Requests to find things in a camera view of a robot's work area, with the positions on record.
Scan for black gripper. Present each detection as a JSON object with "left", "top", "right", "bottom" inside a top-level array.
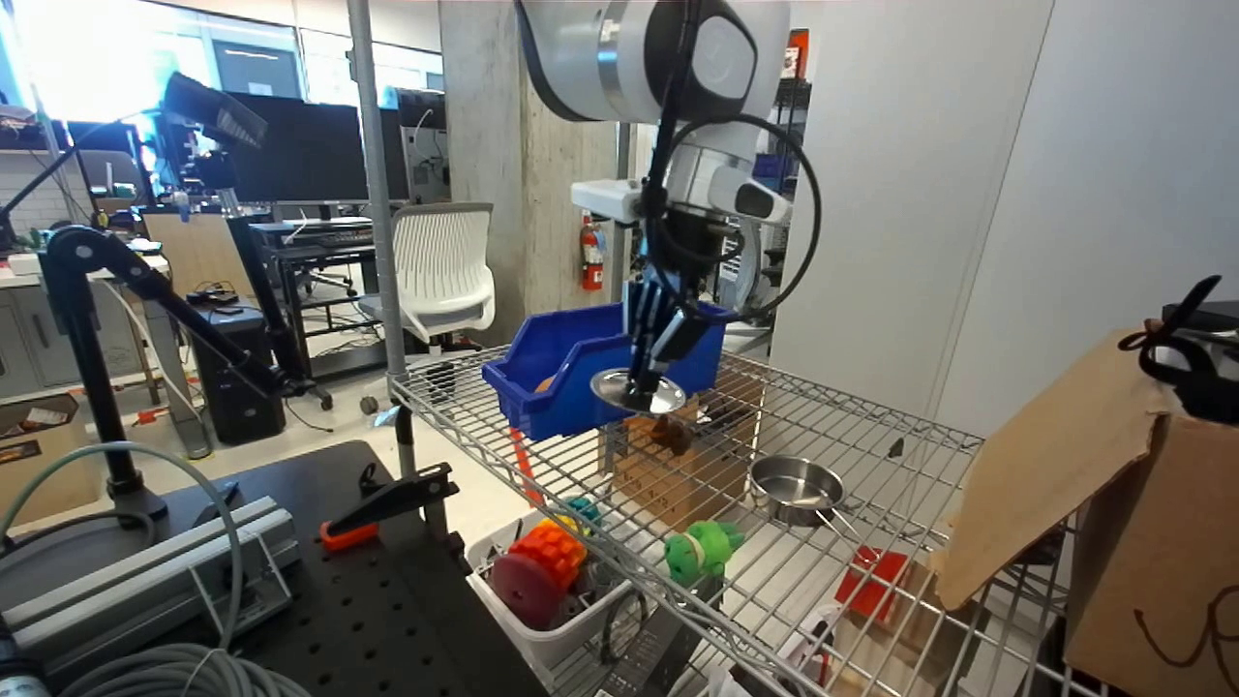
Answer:
[{"left": 622, "top": 195, "right": 745, "bottom": 388}]

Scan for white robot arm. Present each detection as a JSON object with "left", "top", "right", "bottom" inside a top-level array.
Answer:
[{"left": 514, "top": 0, "right": 790, "bottom": 412}]

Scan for small steel pan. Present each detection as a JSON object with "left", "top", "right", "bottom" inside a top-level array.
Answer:
[{"left": 745, "top": 456, "right": 893, "bottom": 545}]

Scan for red fire extinguisher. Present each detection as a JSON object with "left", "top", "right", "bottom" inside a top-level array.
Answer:
[{"left": 577, "top": 217, "right": 604, "bottom": 292}]

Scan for blue plastic bin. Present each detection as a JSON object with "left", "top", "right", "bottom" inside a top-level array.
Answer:
[{"left": 480, "top": 297, "right": 735, "bottom": 444}]

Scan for white office chair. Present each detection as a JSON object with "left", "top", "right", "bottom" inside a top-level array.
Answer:
[{"left": 390, "top": 203, "right": 497, "bottom": 344}]

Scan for green toy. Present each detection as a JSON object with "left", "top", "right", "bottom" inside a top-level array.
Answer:
[{"left": 661, "top": 521, "right": 745, "bottom": 586}]

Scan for white plastic tub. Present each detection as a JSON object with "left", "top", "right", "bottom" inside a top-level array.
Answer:
[{"left": 465, "top": 510, "right": 649, "bottom": 679}]

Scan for orange red toy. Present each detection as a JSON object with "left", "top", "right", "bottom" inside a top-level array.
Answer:
[{"left": 491, "top": 521, "right": 588, "bottom": 633}]

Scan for red small box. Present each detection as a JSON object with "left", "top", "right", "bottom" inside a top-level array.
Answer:
[{"left": 837, "top": 545, "right": 911, "bottom": 625}]

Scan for orange black clamp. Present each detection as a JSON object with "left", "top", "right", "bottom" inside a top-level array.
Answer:
[{"left": 319, "top": 464, "right": 456, "bottom": 553}]

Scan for black perforated table board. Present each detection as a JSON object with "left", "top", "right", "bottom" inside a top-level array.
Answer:
[{"left": 0, "top": 443, "right": 548, "bottom": 697}]

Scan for black computer monitor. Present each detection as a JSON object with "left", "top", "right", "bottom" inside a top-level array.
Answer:
[{"left": 217, "top": 96, "right": 368, "bottom": 203}]

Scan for wire rack shelf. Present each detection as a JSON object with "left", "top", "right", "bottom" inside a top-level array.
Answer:
[{"left": 384, "top": 339, "right": 1115, "bottom": 697}]

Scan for aluminium extrusion rail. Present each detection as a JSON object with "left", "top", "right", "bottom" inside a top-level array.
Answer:
[{"left": 5, "top": 496, "right": 301, "bottom": 653}]

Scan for coiled grey cable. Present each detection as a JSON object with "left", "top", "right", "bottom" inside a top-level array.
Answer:
[{"left": 0, "top": 438, "right": 314, "bottom": 697}]

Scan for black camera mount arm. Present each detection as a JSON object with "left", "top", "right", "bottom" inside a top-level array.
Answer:
[{"left": 40, "top": 225, "right": 284, "bottom": 521}]

